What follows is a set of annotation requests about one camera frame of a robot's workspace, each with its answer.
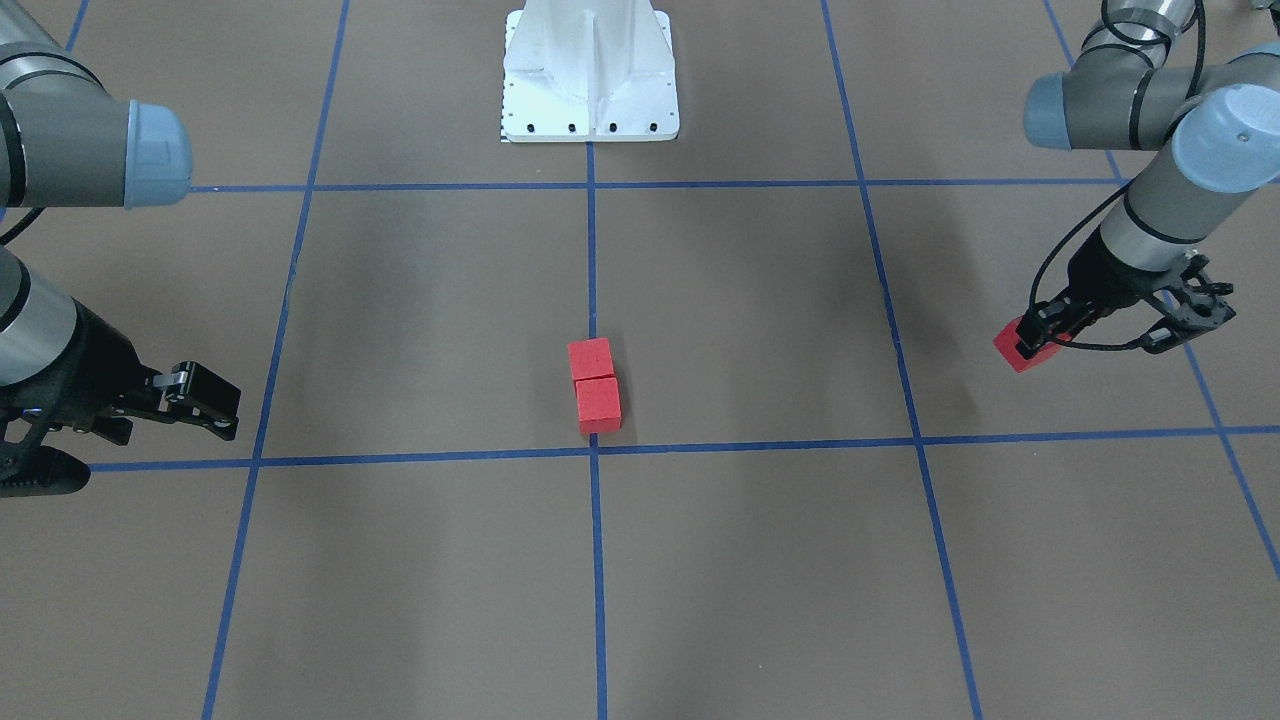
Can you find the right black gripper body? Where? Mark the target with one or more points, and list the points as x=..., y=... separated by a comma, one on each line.
x=97, y=362

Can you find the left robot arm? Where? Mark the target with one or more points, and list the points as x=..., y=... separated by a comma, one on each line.
x=1214, y=140

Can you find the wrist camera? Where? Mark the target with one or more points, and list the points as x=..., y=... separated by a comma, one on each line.
x=1188, y=302
x=31, y=469

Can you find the red block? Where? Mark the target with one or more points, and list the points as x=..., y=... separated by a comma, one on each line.
x=598, y=404
x=590, y=359
x=1017, y=353

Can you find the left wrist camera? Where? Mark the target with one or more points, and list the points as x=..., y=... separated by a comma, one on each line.
x=1188, y=302

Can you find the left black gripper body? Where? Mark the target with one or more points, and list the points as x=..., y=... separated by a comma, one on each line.
x=1100, y=276

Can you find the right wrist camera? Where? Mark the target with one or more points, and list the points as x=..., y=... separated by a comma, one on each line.
x=31, y=469

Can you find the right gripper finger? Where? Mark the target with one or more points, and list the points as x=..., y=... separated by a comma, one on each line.
x=192, y=394

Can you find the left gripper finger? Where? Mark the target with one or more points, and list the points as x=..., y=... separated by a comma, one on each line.
x=1042, y=325

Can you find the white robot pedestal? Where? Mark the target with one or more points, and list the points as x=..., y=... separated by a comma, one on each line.
x=589, y=72

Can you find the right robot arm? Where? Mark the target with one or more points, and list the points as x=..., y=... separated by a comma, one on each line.
x=67, y=143

